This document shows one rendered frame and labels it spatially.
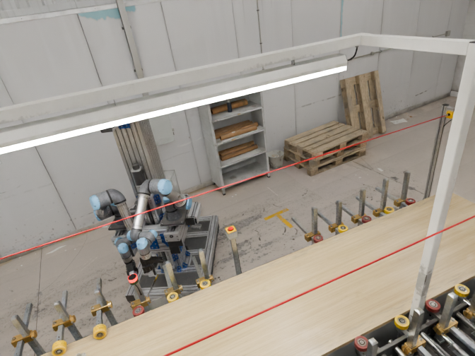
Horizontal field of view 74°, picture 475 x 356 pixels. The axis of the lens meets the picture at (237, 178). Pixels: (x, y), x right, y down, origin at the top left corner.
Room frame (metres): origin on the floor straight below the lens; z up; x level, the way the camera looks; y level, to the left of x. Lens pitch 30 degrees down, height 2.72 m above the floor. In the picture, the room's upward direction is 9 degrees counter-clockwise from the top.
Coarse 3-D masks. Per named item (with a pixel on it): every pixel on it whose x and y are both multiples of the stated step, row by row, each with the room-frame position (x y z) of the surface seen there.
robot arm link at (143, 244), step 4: (140, 240) 1.75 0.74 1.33; (144, 240) 1.74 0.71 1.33; (148, 240) 1.78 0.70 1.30; (136, 244) 1.73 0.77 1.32; (140, 244) 1.71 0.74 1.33; (144, 244) 1.72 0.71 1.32; (148, 244) 1.75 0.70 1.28; (140, 248) 1.71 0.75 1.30; (144, 248) 1.71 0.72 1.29; (148, 248) 1.74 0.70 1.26; (140, 252) 1.71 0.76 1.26; (144, 252) 1.71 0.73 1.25; (148, 252) 1.73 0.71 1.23
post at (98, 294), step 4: (96, 292) 1.54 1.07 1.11; (100, 292) 1.56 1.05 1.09; (96, 296) 1.54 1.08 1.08; (100, 296) 1.54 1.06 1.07; (100, 300) 1.54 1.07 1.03; (104, 300) 1.55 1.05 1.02; (100, 304) 1.54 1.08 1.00; (104, 304) 1.54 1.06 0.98; (108, 312) 1.54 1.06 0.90; (108, 316) 1.54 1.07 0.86; (112, 316) 1.55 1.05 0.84; (108, 320) 1.54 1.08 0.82; (112, 320) 1.54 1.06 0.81; (112, 324) 1.54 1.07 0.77; (116, 324) 1.55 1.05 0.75
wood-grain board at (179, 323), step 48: (336, 240) 1.91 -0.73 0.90; (384, 240) 1.83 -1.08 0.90; (240, 288) 1.57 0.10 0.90; (288, 288) 1.51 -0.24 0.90; (336, 288) 1.45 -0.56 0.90; (384, 288) 1.39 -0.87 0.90; (432, 288) 1.34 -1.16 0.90; (144, 336) 1.31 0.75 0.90; (192, 336) 1.25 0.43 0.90; (240, 336) 1.21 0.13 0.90; (288, 336) 1.16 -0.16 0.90; (336, 336) 1.11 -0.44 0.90
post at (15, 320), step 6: (12, 318) 1.40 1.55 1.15; (18, 318) 1.41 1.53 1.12; (18, 324) 1.39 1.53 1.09; (24, 324) 1.42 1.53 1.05; (18, 330) 1.38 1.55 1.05; (24, 330) 1.39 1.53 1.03; (24, 336) 1.39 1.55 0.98; (30, 342) 1.39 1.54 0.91; (36, 342) 1.41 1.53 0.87; (36, 348) 1.39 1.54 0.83; (42, 348) 1.42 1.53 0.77; (36, 354) 1.38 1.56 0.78; (42, 354) 1.39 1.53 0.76
